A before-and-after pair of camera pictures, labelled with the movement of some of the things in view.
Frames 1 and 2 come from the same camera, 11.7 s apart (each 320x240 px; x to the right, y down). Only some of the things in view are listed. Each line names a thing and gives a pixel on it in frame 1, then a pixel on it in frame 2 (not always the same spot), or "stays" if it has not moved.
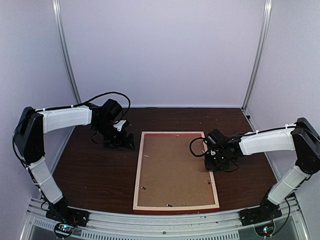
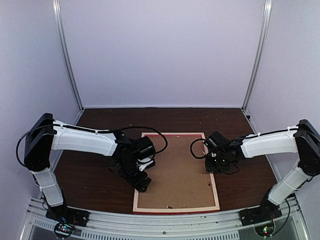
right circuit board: x=266 y=230 stays
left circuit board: x=63 y=229 stays
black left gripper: x=120 y=141 → x=136 y=181
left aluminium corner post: x=59 y=22 stays
